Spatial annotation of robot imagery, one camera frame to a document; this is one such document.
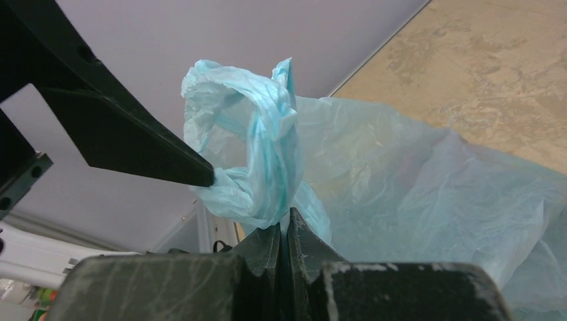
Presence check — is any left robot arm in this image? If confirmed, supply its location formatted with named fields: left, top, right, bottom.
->
left=1, top=1, right=215, bottom=289

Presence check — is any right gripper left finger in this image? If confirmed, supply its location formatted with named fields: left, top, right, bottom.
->
left=47, top=225, right=281, bottom=320

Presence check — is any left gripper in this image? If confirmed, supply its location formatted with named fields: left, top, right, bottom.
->
left=1, top=1, right=215, bottom=218

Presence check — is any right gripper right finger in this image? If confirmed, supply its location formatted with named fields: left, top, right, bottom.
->
left=287, top=208, right=512, bottom=320

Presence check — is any light blue plastic bag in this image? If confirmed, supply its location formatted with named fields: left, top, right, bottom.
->
left=181, top=60, right=566, bottom=320

